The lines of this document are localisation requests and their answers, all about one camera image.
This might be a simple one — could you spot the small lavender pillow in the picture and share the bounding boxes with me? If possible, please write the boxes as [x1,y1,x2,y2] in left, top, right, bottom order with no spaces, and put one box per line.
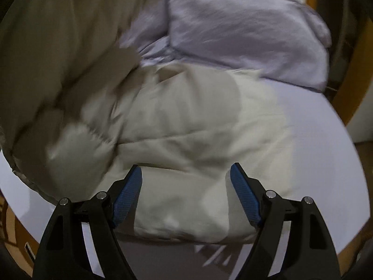
[167,0,333,92]

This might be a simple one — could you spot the wide lavender pillow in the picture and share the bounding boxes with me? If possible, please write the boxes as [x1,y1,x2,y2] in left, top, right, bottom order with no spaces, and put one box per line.
[118,20,175,67]

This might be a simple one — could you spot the beige puffer jacket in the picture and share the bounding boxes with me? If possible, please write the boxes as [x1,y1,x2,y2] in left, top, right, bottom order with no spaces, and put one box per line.
[0,0,292,244]

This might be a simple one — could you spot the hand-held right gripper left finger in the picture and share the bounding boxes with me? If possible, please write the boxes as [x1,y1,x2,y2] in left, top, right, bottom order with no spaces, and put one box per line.
[32,165,143,280]

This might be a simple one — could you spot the bed with lavender sheet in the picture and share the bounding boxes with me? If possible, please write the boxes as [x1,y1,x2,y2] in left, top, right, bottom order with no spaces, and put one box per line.
[0,79,360,280]

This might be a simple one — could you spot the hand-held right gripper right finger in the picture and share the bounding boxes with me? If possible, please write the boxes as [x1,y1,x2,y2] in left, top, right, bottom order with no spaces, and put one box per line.
[230,163,341,280]

